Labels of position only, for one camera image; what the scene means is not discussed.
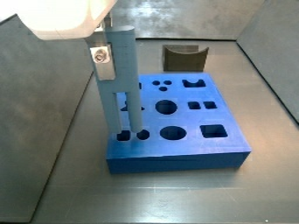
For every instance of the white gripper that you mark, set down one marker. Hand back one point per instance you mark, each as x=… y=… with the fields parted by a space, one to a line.
x=67 y=19

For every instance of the blue shape-sorting board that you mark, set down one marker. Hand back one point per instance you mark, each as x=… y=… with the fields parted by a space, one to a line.
x=190 y=131

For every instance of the black curved holder stand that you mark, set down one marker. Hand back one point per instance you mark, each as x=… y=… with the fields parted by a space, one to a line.
x=183 y=58

